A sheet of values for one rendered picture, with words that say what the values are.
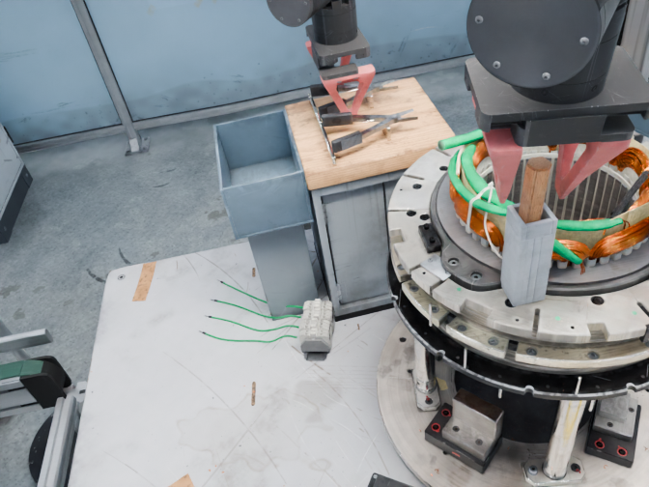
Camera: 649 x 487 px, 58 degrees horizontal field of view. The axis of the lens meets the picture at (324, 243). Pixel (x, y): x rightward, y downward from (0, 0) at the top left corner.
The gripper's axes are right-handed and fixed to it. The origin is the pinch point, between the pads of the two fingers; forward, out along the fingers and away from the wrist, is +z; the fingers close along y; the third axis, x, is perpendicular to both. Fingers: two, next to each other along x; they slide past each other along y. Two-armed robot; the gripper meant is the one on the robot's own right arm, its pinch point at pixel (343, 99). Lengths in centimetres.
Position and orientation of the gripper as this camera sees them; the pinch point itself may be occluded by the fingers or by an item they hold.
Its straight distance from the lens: 84.3
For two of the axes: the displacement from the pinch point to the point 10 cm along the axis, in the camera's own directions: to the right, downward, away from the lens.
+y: 2.0, 6.5, -7.4
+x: 9.7, -2.2, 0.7
